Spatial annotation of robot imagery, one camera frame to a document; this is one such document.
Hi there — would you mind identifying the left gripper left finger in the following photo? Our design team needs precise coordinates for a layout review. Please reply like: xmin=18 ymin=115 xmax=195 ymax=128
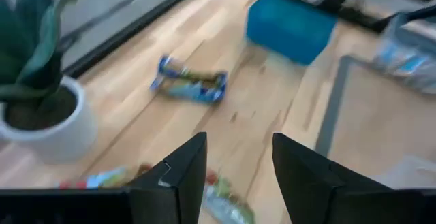
xmin=0 ymin=131 xmax=208 ymax=224

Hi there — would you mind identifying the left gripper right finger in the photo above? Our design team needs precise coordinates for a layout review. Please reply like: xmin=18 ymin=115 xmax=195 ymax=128
xmin=271 ymin=131 xmax=436 ymax=224

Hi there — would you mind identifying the light blue granola bar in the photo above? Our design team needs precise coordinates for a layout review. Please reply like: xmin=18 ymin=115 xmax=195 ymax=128
xmin=394 ymin=55 xmax=432 ymax=78
xmin=377 ymin=42 xmax=409 ymax=68

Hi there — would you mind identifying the teal plastic bin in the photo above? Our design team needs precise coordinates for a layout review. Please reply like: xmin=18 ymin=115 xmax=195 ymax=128
xmin=245 ymin=0 xmax=338 ymax=66

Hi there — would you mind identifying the gray bordered table mat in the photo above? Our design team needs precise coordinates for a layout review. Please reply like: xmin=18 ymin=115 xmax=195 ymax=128
xmin=315 ymin=54 xmax=436 ymax=191

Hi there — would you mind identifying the green plant in white pot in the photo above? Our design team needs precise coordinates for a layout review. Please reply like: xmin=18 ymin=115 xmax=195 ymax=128
xmin=0 ymin=0 xmax=99 ymax=165

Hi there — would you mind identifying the black table frame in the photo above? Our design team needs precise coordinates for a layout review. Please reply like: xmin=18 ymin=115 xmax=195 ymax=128
xmin=63 ymin=0 xmax=436 ymax=78

